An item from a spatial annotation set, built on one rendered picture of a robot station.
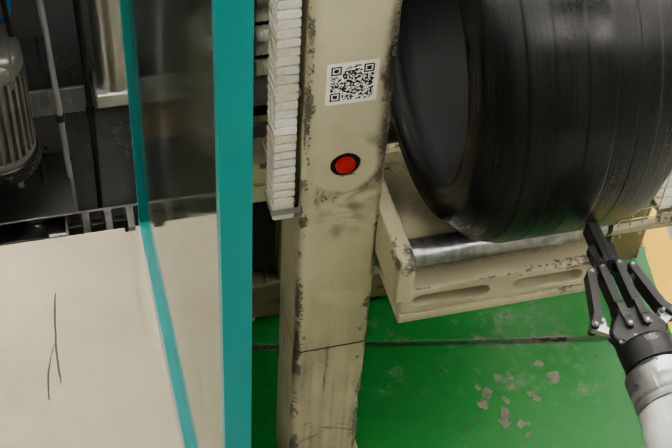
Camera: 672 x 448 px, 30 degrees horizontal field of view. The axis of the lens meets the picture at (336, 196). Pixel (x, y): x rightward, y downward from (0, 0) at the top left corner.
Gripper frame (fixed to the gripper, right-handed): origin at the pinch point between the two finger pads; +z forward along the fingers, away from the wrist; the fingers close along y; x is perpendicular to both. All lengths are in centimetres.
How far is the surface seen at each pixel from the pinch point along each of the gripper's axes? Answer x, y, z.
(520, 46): -31.3, 14.4, 11.6
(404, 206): 28.2, 16.2, 31.8
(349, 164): 0.7, 31.2, 21.4
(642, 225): 80, -53, 53
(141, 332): -25, 67, -16
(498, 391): 110, -17, 33
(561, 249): 19.8, -3.8, 12.7
